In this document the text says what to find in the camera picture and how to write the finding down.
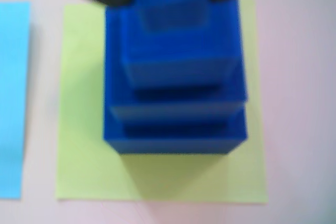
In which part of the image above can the small blue cube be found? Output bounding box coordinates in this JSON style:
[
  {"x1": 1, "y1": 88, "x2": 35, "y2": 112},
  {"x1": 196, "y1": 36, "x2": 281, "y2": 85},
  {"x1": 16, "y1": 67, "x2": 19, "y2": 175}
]
[{"x1": 121, "y1": 0, "x2": 238, "y2": 92}]

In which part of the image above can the medium blue cube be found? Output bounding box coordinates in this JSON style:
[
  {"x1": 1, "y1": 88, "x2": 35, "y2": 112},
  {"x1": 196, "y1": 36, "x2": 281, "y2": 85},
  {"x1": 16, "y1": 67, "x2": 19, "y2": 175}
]
[{"x1": 104, "y1": 0, "x2": 249, "y2": 121}]

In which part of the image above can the green paper square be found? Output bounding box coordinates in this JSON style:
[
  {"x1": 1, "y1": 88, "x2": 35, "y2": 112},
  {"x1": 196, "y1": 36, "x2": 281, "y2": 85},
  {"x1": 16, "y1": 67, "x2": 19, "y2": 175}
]
[{"x1": 55, "y1": 0, "x2": 269, "y2": 206}]

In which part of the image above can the light blue paper square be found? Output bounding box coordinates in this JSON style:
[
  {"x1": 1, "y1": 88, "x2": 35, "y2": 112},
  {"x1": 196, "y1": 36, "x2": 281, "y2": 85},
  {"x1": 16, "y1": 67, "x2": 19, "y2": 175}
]
[{"x1": 0, "y1": 1, "x2": 32, "y2": 200}]

